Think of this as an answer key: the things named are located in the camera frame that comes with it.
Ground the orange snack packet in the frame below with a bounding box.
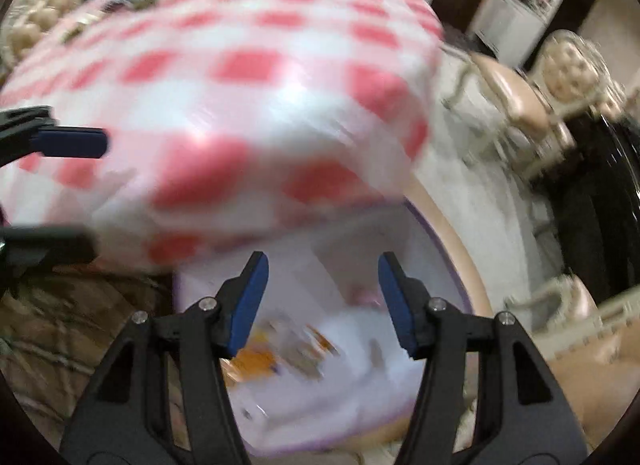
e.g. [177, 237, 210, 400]
[222, 345, 281, 386]

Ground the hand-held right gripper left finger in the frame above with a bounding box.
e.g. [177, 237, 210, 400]
[60, 251, 271, 465]

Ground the pink checkered tablecloth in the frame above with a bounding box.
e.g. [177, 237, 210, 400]
[0, 0, 446, 276]

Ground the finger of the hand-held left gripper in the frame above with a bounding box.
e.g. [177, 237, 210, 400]
[0, 226, 98, 276]
[0, 106, 108, 168]

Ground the black glossy furniture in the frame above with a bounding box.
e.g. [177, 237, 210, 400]
[540, 110, 640, 306]

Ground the white plastic basin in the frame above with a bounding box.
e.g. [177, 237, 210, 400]
[172, 200, 473, 458]

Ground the brown plaid cloth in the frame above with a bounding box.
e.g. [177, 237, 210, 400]
[0, 267, 176, 446]

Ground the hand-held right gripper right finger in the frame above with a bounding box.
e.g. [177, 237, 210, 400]
[378, 252, 586, 465]

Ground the beige tufted dining chair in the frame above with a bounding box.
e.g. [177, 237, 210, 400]
[442, 30, 626, 180]
[505, 275, 640, 446]
[0, 0, 83, 66]

